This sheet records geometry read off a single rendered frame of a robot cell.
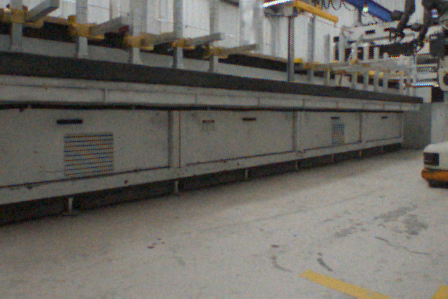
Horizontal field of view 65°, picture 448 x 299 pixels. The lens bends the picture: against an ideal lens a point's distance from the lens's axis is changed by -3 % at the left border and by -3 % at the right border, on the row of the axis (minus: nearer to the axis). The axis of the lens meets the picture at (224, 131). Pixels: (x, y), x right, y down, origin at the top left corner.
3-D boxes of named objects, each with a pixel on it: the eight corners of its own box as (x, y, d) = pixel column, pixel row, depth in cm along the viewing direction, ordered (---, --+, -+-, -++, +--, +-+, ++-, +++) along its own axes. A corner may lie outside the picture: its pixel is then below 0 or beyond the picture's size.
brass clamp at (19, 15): (43, 26, 133) (44, 12, 133) (4, 20, 123) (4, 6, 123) (38, 28, 137) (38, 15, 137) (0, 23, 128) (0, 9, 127)
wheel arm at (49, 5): (60, 10, 113) (60, -3, 113) (49, 8, 110) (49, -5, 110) (20, 32, 143) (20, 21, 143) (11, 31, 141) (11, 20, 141)
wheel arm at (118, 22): (129, 27, 131) (129, 15, 131) (120, 26, 128) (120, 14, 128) (78, 43, 161) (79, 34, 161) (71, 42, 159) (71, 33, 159)
